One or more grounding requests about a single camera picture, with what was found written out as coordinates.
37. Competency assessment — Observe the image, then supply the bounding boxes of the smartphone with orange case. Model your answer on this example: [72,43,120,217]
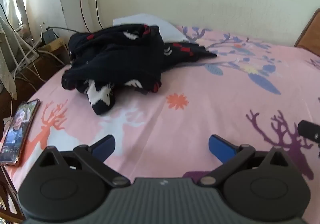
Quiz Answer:
[0,98,40,166]

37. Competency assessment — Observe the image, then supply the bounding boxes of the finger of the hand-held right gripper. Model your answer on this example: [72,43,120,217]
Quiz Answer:
[297,120,320,143]

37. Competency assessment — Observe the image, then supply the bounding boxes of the pink floral bedsheet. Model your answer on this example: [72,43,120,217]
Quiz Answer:
[0,25,320,189]

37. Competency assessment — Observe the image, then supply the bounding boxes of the bundle of white cables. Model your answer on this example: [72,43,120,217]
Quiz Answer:
[11,24,66,87]

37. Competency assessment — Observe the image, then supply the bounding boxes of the white cloth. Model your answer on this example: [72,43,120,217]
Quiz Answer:
[112,13,189,42]

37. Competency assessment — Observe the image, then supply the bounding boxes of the brown cushion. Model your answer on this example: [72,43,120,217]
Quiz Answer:
[294,8,320,51]

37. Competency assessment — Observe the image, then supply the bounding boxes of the light wooden block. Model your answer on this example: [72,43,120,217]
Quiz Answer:
[40,37,67,52]

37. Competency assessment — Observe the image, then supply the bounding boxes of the grey power adapter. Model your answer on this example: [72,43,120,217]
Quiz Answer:
[42,28,57,44]

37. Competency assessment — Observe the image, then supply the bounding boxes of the wooden bed frame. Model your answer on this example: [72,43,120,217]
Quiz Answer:
[0,164,25,224]

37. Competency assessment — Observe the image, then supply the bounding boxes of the black red white patterned sweater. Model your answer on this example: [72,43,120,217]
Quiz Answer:
[61,23,217,116]

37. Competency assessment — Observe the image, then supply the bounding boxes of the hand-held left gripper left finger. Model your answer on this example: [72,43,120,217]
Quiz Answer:
[37,135,131,187]

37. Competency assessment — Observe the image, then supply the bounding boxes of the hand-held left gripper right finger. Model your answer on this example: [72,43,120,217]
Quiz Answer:
[199,135,288,187]

